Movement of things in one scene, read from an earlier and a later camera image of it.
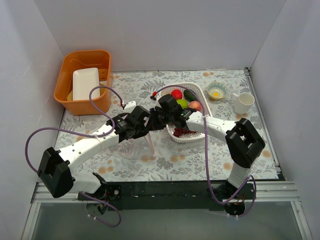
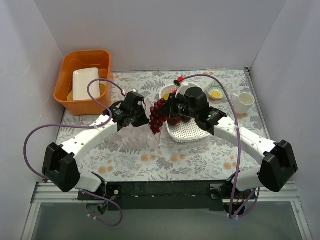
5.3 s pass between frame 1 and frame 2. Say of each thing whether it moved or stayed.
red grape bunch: moved
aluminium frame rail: stayed
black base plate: stayed
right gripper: moved
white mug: stayed
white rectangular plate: stayed
